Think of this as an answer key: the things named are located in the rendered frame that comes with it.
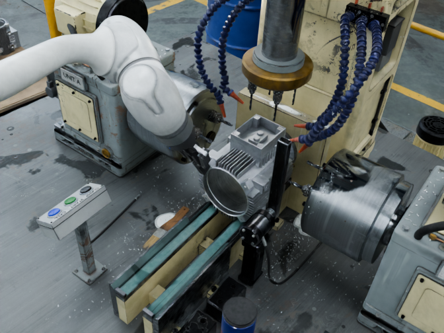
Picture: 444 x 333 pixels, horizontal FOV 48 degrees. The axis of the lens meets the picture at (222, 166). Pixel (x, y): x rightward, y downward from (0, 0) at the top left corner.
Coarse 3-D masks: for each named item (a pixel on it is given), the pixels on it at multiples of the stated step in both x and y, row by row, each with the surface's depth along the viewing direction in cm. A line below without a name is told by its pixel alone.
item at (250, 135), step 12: (252, 120) 141; (264, 120) 140; (240, 132) 138; (252, 132) 140; (264, 132) 140; (276, 132) 137; (240, 144) 134; (252, 144) 131; (264, 144) 136; (276, 144) 137; (252, 156) 133; (264, 156) 133
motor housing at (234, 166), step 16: (224, 160) 133; (240, 160) 132; (272, 160) 138; (208, 176) 140; (224, 176) 146; (240, 176) 130; (288, 176) 143; (208, 192) 142; (224, 192) 145; (240, 192) 147; (256, 192) 131; (224, 208) 142; (240, 208) 141; (256, 208) 134
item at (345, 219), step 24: (336, 168) 123; (360, 168) 123; (384, 168) 125; (312, 192) 123; (336, 192) 121; (360, 192) 119; (384, 192) 118; (408, 192) 125; (312, 216) 125; (336, 216) 121; (360, 216) 118; (384, 216) 117; (336, 240) 124; (360, 240) 119; (384, 240) 124
